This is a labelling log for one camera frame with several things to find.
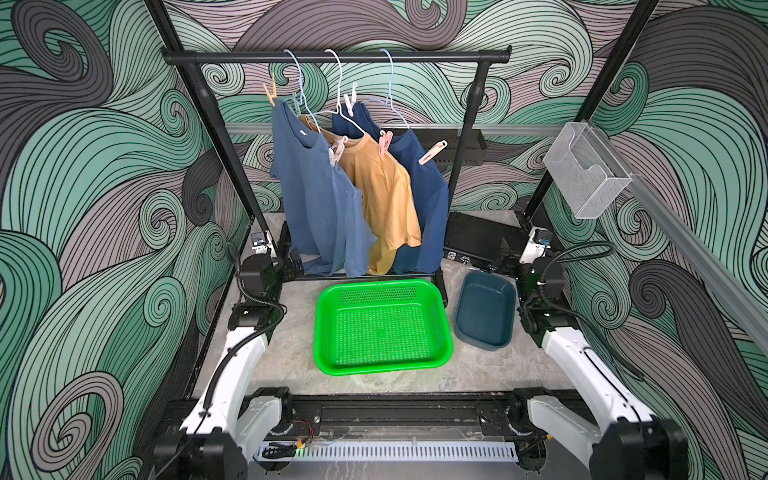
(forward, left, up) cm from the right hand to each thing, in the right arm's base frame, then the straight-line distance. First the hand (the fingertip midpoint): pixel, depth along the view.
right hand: (517, 242), depth 78 cm
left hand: (-1, +64, -1) cm, 64 cm away
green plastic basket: (-12, +38, -26) cm, 47 cm away
